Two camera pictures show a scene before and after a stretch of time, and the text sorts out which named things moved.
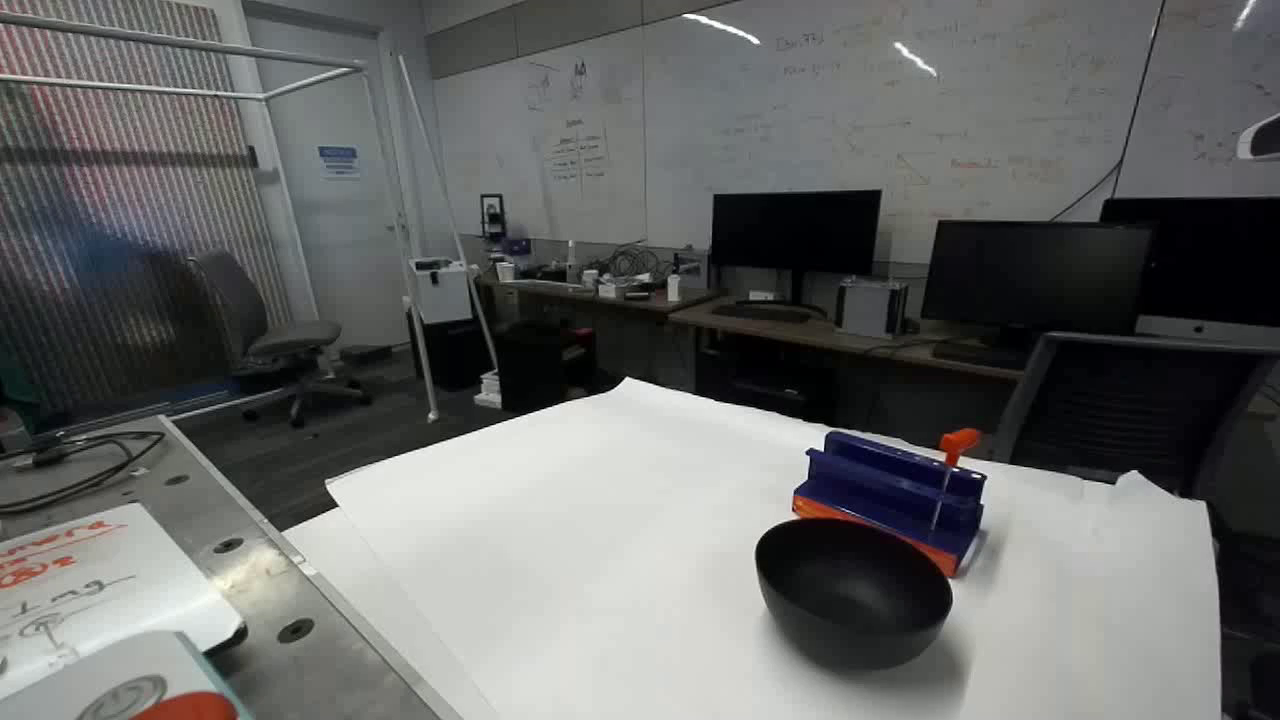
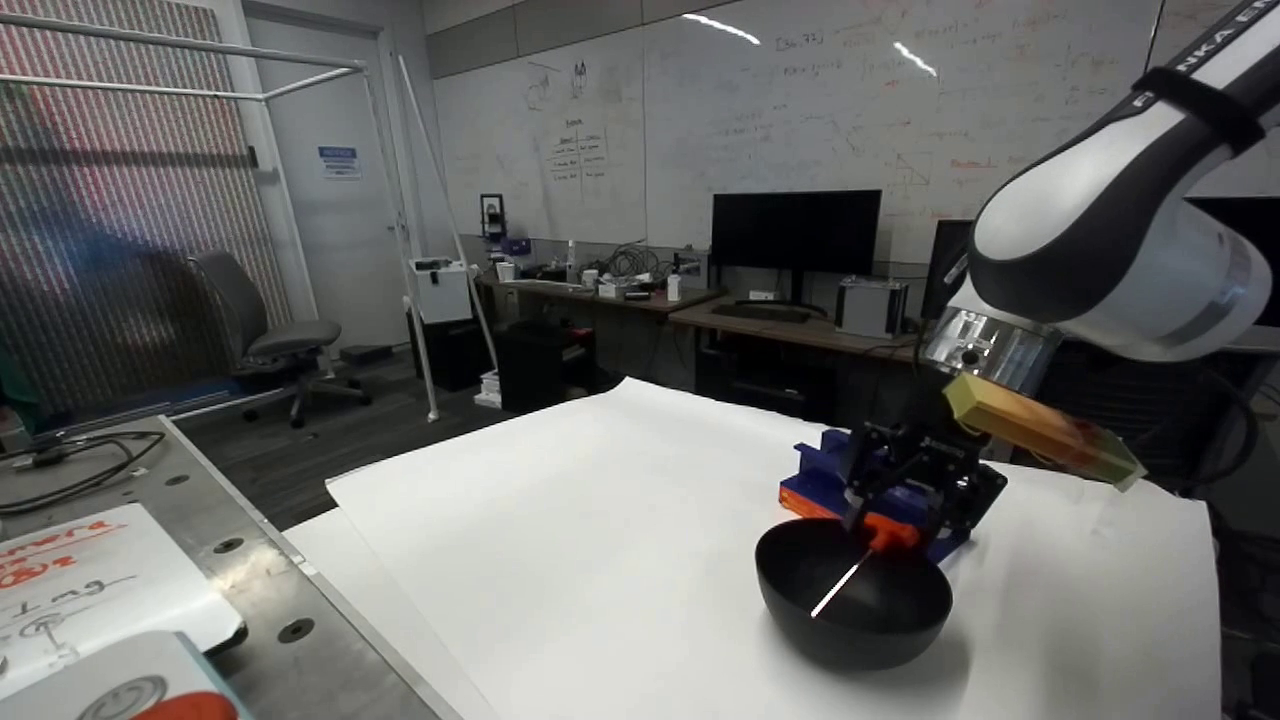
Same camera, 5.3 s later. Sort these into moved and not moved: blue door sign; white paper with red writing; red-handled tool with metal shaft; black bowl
Moved: red-handled tool with metal shaft
Not moved: blue door sign; white paper with red writing; black bowl
